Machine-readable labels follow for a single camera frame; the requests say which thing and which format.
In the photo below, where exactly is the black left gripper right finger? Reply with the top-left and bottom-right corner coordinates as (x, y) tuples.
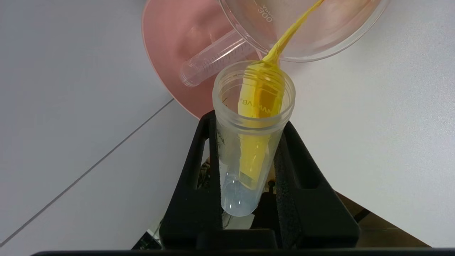
(272, 120), (361, 249)

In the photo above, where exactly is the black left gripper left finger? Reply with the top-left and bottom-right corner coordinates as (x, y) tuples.
(159, 110), (224, 249)

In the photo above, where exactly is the test tube with yellow pigment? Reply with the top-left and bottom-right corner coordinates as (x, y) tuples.
(212, 60), (296, 218)

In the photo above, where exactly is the test tube with red pigment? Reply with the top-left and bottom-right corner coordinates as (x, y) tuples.
(179, 29), (257, 88)

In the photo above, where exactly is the clear glass beaker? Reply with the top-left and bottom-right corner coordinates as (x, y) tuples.
(218, 0), (391, 63)

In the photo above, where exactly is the pink plastic bowl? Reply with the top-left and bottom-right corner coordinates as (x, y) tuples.
(141, 0), (265, 120)

